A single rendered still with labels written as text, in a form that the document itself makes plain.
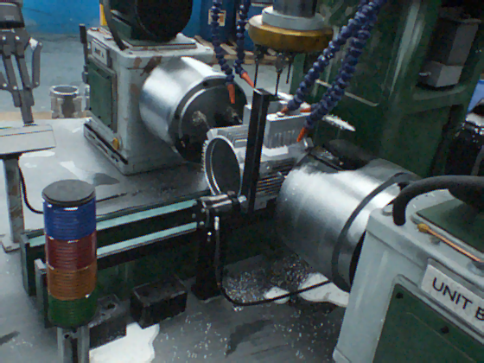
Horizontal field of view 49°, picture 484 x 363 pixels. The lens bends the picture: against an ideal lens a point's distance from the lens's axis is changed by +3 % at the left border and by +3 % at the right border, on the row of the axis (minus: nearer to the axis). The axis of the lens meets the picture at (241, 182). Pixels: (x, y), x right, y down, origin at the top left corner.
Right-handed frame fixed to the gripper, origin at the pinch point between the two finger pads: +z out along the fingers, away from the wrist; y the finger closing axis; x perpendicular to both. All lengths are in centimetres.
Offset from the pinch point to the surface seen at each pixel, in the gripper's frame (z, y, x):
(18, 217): 23.2, -4.8, 6.5
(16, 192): 17.6, -4.6, 3.5
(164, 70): -6.7, 36.6, 4.3
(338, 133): 18, 54, -37
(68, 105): -31, 79, 227
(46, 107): -41, 85, 301
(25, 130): 5.4, -1.8, -3.5
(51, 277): 28, -13, -51
